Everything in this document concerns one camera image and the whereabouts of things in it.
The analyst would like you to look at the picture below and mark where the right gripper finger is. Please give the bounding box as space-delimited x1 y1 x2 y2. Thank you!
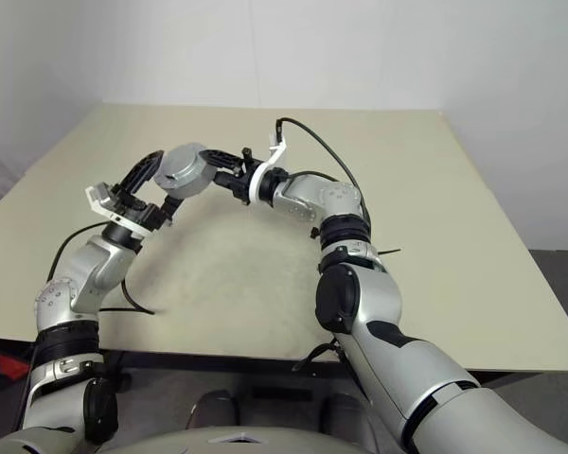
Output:
211 170 240 189
199 148 245 172

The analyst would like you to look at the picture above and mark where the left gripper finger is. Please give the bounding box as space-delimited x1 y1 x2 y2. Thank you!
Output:
159 194 185 223
116 149 167 196

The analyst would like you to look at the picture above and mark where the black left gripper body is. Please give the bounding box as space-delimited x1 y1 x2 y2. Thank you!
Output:
112 185 172 234

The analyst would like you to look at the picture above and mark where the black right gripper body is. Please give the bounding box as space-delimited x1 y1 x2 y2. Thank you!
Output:
235 147 259 204

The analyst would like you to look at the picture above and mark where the motor end cap with board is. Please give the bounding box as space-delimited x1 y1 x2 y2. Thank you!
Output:
162 141 209 185

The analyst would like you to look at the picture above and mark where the dark rounded shape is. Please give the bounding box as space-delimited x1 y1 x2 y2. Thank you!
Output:
188 390 240 429

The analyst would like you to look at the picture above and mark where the silver robot torso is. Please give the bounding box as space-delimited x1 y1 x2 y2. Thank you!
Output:
97 415 380 454

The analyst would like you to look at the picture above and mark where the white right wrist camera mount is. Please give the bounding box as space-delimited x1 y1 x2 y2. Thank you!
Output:
246 131 288 208

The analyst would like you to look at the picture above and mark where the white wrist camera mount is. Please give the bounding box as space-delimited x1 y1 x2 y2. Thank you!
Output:
83 182 148 236
246 131 288 208

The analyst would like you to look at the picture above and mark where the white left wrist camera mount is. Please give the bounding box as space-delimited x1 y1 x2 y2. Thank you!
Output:
83 182 148 236

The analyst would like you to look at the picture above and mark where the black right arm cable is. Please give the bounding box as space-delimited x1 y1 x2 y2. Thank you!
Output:
273 116 378 375

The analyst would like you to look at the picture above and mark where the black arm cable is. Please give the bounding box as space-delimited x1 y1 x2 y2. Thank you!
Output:
273 116 378 375
45 224 158 317

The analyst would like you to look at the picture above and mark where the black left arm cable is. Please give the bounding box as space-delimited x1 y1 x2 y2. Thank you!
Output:
45 224 158 317

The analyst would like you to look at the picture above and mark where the black metal table frame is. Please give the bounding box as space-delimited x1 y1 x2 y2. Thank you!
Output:
98 350 361 393

